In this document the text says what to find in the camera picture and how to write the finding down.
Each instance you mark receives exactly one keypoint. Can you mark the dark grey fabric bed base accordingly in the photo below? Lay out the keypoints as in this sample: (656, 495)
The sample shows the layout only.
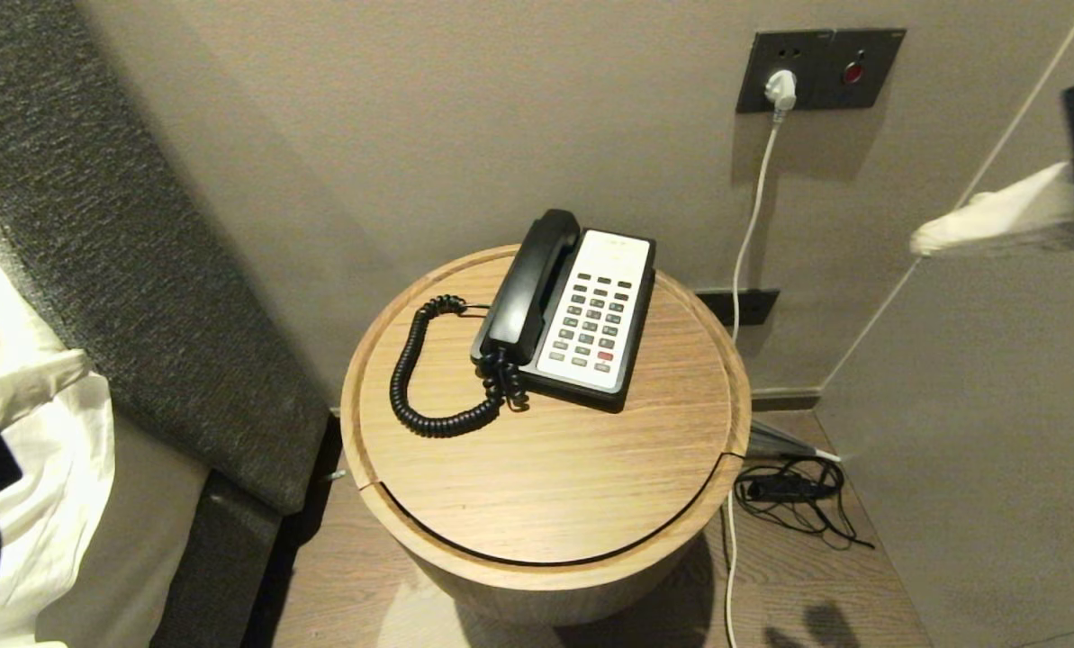
(221, 567)

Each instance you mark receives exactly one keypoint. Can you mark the small metal bracket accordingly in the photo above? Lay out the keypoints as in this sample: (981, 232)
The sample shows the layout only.
(335, 476)

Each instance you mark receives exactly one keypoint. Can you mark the black and white telephone base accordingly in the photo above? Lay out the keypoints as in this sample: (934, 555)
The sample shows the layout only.
(601, 306)

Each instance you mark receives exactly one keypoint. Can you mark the beige bed sheet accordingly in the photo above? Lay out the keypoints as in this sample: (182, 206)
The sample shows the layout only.
(131, 540)

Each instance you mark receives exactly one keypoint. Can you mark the white bedding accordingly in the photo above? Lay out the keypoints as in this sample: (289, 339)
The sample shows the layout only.
(41, 504)

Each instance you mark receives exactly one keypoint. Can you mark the white power plug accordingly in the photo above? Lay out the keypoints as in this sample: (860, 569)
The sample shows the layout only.
(780, 88)

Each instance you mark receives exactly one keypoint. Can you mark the grey tapered object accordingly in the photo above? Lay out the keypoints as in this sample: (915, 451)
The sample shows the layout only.
(771, 441)

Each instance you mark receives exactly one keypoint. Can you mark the dark plate with red button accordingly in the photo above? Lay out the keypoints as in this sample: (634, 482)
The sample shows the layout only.
(874, 85)

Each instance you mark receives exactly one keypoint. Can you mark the black telephone handset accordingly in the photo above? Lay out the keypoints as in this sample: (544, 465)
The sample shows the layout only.
(529, 286)

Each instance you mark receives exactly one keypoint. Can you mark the black wall outlet plate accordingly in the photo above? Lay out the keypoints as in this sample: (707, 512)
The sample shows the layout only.
(757, 308)

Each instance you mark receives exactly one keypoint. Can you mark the grey upholstered headboard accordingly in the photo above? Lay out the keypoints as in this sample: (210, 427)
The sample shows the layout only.
(140, 270)

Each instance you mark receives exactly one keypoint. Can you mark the black power adapter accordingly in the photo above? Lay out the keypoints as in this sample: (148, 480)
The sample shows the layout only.
(789, 488)

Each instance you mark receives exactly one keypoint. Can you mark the tissue-wrapped right gripper finger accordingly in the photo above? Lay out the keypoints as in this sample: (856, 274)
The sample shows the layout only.
(1023, 241)
(1005, 207)

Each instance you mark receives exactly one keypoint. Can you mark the round wooden side table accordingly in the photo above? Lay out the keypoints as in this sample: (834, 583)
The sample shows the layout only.
(546, 486)

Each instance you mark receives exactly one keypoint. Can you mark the brown skirting board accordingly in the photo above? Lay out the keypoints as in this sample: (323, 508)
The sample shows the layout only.
(784, 400)

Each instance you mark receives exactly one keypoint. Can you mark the dark grey socket plate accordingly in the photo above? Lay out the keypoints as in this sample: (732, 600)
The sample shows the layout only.
(754, 85)

